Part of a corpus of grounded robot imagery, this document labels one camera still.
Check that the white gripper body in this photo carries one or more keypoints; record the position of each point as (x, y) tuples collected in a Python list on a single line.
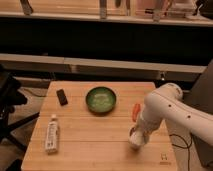
[(147, 123)]

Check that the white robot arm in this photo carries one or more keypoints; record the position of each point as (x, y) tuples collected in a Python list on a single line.
[(165, 102)]

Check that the green ceramic bowl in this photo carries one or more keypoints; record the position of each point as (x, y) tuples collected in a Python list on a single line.
[(100, 99)]

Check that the orange carrot toy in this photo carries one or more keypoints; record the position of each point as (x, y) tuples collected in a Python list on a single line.
[(135, 112)]

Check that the wooden table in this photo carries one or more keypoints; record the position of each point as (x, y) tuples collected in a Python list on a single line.
[(87, 142)]

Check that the black rectangular block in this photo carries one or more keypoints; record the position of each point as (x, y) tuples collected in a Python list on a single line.
[(61, 97)]

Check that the white plastic bottle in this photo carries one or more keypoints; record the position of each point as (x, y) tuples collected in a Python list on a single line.
[(51, 141)]

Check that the black office chair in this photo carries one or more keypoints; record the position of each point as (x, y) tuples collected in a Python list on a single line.
[(9, 97)]

